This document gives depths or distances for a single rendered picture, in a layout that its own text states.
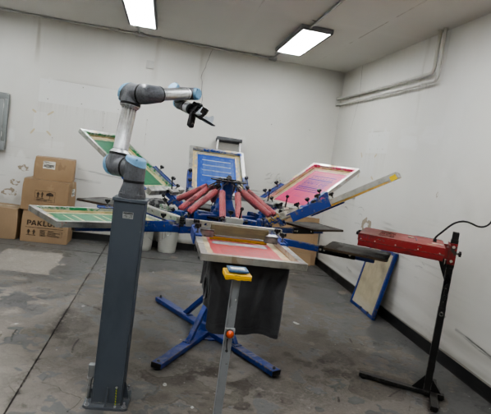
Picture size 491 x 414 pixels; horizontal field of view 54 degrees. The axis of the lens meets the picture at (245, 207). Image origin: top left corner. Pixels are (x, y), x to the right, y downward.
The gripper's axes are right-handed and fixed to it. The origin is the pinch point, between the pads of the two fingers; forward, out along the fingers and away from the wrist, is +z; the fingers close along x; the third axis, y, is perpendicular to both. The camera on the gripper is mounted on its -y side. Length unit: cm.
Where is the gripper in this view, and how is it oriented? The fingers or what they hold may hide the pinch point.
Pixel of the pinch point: (208, 121)
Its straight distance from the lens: 302.4
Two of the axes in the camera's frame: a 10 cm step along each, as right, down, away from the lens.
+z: 6.7, 4.2, -6.1
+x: 5.0, 3.5, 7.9
